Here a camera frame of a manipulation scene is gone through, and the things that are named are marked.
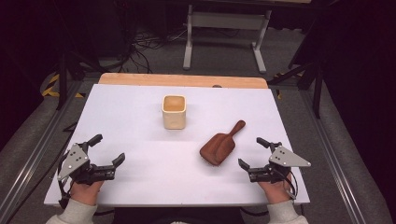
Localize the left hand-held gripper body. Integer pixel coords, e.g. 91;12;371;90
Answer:
57;142;117;186

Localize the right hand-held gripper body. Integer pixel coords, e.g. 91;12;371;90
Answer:
248;141;312;184

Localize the brown wooden scoop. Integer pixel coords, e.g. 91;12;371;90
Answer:
199;119;247;167

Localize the cream square wooden cup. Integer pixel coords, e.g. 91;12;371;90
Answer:
162;94;188;131

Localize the person's right hand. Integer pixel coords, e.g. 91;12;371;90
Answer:
257;173;295;205

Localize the person's left hand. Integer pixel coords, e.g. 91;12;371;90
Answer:
70;180;105;207

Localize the black metal stand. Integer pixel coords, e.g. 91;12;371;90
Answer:
267;59;323;119
55;46;104;111

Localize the wooden board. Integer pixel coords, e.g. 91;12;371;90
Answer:
98;72;269;90

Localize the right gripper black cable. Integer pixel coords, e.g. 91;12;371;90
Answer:
276;169;299;200

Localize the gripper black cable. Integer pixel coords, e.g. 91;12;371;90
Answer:
276;169;299;200
56;152;73;209

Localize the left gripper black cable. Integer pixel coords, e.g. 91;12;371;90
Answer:
56;152;73;209

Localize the aluminium rail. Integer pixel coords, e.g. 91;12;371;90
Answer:
0;81;84;224
298;90;368;224

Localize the black cable bundle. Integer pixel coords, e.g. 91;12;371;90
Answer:
106;18;188;75

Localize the white metal table frame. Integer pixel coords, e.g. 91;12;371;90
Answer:
182;4;273;75

